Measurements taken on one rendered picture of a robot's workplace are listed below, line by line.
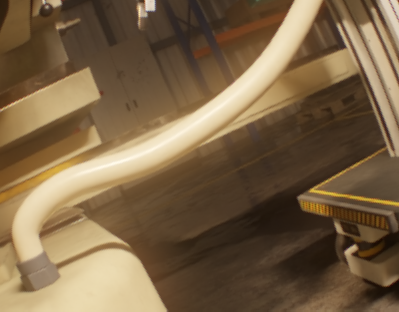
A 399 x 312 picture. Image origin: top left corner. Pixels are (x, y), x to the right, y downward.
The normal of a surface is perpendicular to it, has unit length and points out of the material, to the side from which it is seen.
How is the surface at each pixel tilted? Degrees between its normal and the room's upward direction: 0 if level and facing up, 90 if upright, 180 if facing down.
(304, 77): 90
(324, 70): 90
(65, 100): 90
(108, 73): 90
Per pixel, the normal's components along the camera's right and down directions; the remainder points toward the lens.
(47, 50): 0.31, -0.07
